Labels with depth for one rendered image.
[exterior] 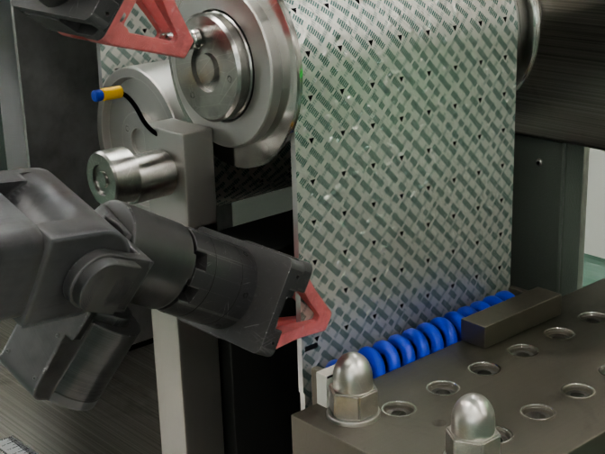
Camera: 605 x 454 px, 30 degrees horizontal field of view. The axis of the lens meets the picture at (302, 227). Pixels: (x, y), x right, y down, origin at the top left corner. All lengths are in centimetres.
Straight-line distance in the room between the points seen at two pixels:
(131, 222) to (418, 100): 26
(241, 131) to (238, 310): 13
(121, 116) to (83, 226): 33
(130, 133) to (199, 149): 12
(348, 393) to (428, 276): 17
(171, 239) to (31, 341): 10
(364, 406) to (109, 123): 34
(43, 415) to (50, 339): 41
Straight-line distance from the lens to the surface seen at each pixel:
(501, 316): 88
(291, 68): 74
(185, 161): 80
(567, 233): 106
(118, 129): 94
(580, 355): 86
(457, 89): 87
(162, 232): 68
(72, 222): 61
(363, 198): 82
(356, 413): 75
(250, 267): 73
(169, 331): 85
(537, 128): 103
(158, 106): 88
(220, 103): 78
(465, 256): 92
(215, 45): 77
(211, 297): 71
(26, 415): 110
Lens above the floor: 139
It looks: 18 degrees down
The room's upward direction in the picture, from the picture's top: 2 degrees counter-clockwise
